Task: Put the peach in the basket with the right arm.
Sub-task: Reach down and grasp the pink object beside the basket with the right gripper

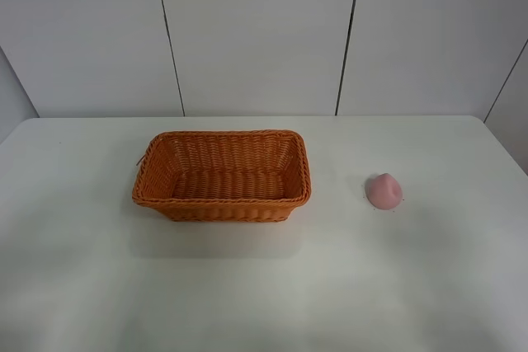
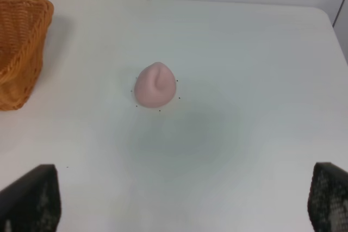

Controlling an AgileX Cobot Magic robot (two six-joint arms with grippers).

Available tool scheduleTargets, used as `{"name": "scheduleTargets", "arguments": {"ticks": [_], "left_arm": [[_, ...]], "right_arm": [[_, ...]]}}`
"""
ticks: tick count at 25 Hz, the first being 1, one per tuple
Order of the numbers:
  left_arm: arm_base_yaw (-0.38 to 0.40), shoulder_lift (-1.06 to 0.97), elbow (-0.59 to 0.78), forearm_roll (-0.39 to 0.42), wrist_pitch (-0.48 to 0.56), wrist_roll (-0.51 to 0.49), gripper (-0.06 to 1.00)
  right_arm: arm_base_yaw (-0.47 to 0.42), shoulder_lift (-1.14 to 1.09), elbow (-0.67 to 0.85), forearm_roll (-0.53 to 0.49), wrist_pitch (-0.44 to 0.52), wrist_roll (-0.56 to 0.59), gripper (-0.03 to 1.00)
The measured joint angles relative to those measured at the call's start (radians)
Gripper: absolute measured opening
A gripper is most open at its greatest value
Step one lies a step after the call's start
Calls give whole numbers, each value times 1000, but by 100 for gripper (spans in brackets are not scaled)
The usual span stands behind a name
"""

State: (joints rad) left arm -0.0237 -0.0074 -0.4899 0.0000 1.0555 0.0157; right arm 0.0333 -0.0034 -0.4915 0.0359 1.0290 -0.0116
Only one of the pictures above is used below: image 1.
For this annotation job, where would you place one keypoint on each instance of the pink peach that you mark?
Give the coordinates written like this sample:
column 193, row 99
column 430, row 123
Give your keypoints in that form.
column 384, row 192

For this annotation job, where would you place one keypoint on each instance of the orange woven wicker basket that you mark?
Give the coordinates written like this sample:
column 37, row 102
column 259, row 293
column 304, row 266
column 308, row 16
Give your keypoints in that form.
column 257, row 176

